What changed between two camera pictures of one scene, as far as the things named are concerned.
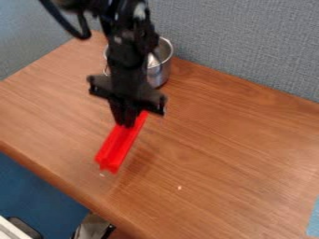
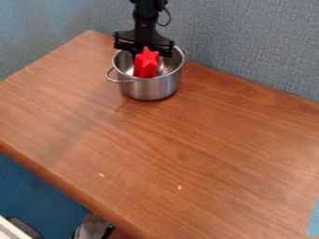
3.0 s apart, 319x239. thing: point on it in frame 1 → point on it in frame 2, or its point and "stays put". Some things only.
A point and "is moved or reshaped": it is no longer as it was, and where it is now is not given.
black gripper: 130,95 → 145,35
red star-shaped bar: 117,146 is moved or reshaped
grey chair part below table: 94,228 stays put
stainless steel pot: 158,69 is moved or reshaped
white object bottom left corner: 15,229 stays put
